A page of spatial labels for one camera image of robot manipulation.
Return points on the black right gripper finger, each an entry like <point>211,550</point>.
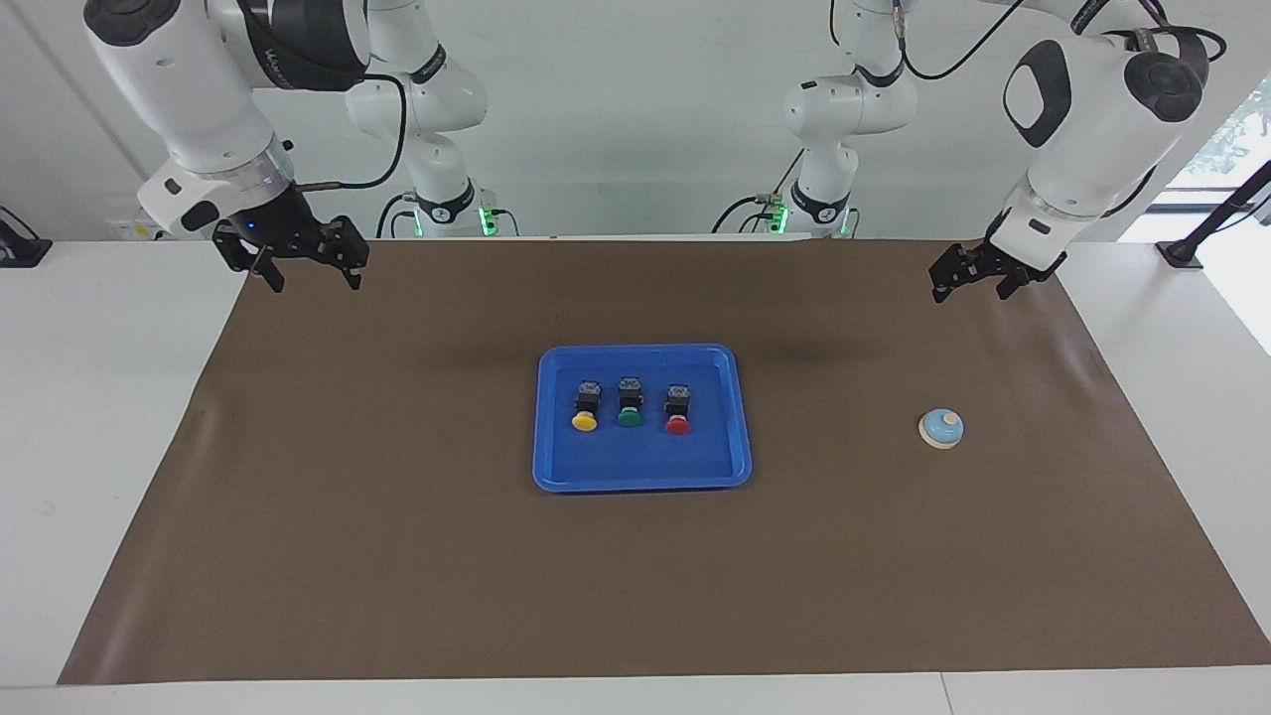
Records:
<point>355,260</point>
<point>266,266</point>

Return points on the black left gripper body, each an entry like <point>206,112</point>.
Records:
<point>993,260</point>

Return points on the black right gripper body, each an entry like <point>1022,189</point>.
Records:
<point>283,228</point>

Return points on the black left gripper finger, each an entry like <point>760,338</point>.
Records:
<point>1011,288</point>
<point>941,283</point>

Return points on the yellow mushroom push button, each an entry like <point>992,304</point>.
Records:
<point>585,421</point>

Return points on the red mushroom push button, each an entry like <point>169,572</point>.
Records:
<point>677,425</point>

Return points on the green mushroom push button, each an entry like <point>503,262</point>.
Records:
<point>630,418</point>

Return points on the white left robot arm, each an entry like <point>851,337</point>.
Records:
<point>1092,149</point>

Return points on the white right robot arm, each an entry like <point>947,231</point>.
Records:
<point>199,109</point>

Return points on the blue plastic tray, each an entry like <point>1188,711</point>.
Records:
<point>642,457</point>

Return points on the round blue cream knob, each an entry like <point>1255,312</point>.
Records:
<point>940,429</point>

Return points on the black stand base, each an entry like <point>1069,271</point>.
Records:
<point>20,248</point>

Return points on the brown table mat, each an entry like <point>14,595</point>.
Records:
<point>635,576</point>

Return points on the black camera stand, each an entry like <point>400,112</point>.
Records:
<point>1216,218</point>

